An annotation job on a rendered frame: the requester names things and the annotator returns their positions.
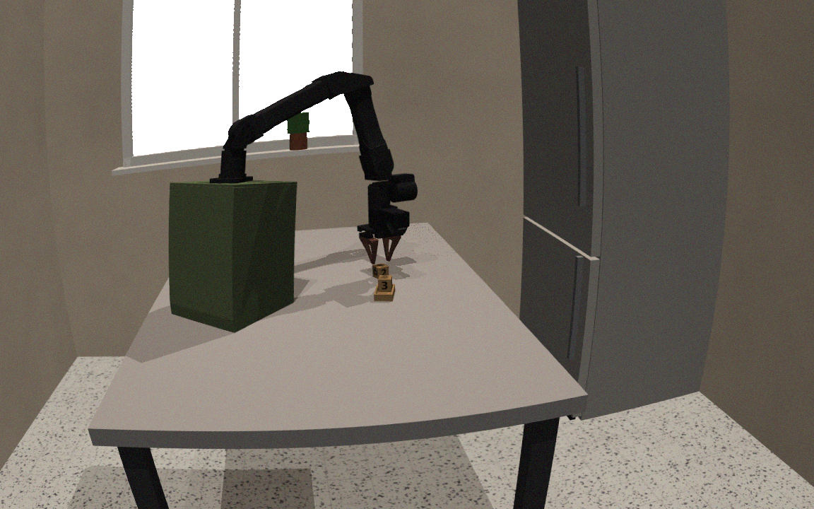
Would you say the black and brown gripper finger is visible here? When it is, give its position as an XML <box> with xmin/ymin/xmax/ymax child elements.
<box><xmin>382</xmin><ymin>235</ymin><xmax>401</xmax><ymax>262</ymax></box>
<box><xmin>359</xmin><ymin>236</ymin><xmax>379</xmax><ymax>264</ymax></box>

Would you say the tan wooden number cube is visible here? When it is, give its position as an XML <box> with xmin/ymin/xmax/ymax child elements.
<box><xmin>378</xmin><ymin>275</ymin><xmax>392</xmax><ymax>291</ymax></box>
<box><xmin>372</xmin><ymin>263</ymin><xmax>389</xmax><ymax>279</ymax></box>

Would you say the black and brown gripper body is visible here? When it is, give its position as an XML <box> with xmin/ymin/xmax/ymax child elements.
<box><xmin>358</xmin><ymin>205</ymin><xmax>395</xmax><ymax>239</ymax></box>

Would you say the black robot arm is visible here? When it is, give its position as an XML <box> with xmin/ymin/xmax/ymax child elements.
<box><xmin>209</xmin><ymin>71</ymin><xmax>418</xmax><ymax>236</ymax></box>

